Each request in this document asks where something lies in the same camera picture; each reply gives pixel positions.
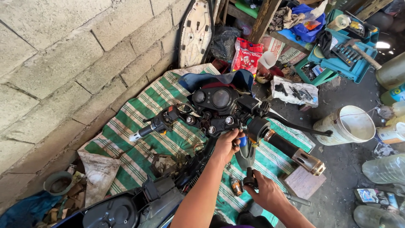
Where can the person's left hand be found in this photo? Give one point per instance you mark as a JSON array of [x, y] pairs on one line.
[[225, 146]]

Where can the person's right hand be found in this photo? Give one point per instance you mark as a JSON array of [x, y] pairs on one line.
[[268, 191]]

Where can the black socket wrench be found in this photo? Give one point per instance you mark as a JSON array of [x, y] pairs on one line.
[[249, 180]]

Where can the black motorcycle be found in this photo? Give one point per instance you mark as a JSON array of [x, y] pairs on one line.
[[218, 120]]

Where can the orange small tool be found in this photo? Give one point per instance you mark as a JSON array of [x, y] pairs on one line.
[[236, 186]]

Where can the wooden block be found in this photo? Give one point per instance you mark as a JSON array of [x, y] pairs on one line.
[[303, 182]]

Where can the black bronze throttle grip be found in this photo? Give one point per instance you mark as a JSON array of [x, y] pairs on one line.
[[294, 153]]

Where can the black instrument cluster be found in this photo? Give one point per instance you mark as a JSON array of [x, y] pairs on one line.
[[215, 99]]

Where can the black brake lever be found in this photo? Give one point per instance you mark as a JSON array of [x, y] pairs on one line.
[[300, 126]]

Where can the green striped tarp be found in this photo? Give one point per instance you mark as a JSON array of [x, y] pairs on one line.
[[139, 142]]

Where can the white cloth with black parts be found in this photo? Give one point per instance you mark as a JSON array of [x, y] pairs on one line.
[[295, 91]]

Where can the red snack bag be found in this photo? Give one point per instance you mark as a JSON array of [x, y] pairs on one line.
[[246, 57]]

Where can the white plastic cup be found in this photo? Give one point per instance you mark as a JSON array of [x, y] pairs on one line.
[[267, 60]]

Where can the white plastic bucket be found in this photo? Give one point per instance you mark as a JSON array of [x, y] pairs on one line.
[[346, 126]]

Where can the black plastic bag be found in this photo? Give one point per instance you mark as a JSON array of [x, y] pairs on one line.
[[224, 41]]

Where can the printed flat packet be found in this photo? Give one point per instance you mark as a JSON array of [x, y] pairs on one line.
[[373, 195]]

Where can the printed cement sack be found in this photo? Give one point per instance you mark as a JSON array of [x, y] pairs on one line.
[[289, 52]]

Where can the clear plastic bottle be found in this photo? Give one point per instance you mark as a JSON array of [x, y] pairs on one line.
[[384, 170]]

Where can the white motorcycle seat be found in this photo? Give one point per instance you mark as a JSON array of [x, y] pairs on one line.
[[196, 31]]

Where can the torn grey cardboard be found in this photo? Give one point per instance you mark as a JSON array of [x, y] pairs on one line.
[[98, 177]]

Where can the white paint can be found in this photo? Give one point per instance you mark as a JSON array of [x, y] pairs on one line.
[[392, 133]]

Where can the teal tool case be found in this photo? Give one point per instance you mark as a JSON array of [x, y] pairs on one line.
[[343, 61]]

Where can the blue cloth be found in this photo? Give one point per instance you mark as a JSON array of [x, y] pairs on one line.
[[306, 23]]

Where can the green labelled bottle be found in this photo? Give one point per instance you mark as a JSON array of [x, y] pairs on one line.
[[394, 95]]

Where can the heap of wood scraps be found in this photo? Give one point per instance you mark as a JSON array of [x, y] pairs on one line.
[[68, 202]]

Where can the green plastic bowl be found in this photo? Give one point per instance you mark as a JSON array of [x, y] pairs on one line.
[[58, 183]]

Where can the yellow plastic container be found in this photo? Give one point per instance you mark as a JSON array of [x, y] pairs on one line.
[[392, 73]]

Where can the blue tarp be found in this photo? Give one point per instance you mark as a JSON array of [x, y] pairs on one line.
[[28, 209]]

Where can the wooden post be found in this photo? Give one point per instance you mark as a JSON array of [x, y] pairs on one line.
[[264, 19]]

